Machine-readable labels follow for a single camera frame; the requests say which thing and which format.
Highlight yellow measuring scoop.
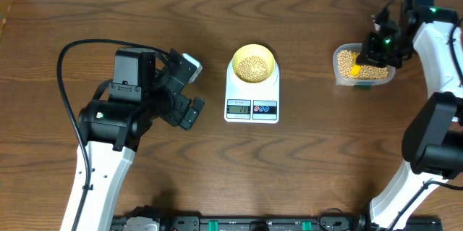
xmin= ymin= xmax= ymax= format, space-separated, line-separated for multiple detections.
xmin=349 ymin=53 xmax=362 ymax=77

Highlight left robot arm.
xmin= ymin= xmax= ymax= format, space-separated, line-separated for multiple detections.
xmin=61 ymin=48 xmax=205 ymax=230

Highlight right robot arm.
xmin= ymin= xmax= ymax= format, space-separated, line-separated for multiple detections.
xmin=355 ymin=0 xmax=462 ymax=230

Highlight white digital kitchen scale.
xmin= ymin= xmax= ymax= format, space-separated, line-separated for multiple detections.
xmin=224 ymin=60 xmax=280 ymax=124

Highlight soybeans in bowl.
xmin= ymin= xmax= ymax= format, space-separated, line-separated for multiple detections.
xmin=236 ymin=56 xmax=271 ymax=83

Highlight yellow bowl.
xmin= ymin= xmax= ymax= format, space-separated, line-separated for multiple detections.
xmin=231 ymin=44 xmax=276 ymax=81

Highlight soybeans in container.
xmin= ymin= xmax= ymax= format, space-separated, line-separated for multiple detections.
xmin=337 ymin=50 xmax=388 ymax=80

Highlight clear plastic container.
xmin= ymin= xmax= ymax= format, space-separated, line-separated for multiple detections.
xmin=333 ymin=43 xmax=396 ymax=86

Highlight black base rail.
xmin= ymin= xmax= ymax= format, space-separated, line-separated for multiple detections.
xmin=110 ymin=204 xmax=444 ymax=231

